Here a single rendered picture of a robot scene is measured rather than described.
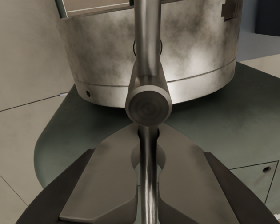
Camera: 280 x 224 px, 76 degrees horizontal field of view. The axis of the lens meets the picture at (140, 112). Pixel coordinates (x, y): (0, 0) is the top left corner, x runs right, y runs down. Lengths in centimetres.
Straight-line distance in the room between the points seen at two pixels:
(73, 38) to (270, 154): 35
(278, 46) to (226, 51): 67
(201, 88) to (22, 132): 182
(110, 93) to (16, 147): 187
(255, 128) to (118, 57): 23
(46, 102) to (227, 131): 156
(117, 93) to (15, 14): 140
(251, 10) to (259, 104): 56
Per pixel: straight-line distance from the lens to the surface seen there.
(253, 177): 38
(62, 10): 95
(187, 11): 23
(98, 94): 27
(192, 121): 29
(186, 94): 25
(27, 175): 231
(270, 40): 92
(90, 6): 35
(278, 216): 52
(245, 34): 86
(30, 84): 170
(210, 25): 25
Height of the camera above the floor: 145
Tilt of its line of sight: 61 degrees down
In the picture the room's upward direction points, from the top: 168 degrees clockwise
